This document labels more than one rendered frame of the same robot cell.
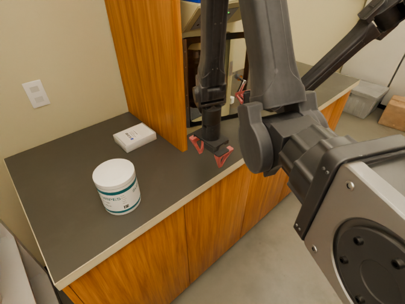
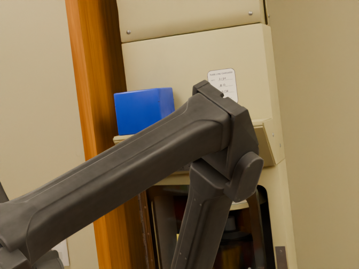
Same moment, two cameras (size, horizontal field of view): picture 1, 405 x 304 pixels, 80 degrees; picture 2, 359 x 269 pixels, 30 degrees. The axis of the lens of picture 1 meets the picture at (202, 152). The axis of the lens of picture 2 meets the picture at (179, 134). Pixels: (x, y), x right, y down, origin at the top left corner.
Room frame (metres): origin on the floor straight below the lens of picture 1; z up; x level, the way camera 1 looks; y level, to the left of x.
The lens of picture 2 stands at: (0.29, -1.26, 1.57)
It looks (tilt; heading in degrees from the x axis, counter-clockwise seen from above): 3 degrees down; 59
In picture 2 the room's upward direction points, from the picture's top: 7 degrees counter-clockwise
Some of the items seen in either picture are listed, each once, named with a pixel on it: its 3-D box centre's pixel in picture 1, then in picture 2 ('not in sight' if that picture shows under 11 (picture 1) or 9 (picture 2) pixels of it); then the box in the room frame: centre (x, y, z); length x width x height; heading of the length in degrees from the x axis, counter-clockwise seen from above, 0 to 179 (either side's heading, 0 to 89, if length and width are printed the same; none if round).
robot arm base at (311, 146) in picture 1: (326, 171); not in sight; (0.19, -0.14, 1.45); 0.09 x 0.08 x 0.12; 106
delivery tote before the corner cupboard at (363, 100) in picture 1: (353, 96); not in sight; (2.94, -1.99, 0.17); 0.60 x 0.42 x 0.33; 40
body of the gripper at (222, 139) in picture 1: (211, 131); not in sight; (0.62, -0.03, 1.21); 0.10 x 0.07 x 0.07; 42
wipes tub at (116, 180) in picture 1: (118, 186); not in sight; (0.57, 0.29, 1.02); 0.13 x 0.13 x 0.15
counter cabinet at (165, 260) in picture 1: (218, 170); not in sight; (1.23, -0.11, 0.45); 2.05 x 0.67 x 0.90; 132
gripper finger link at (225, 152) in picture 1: (217, 154); not in sight; (0.59, -0.05, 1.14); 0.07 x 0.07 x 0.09; 42
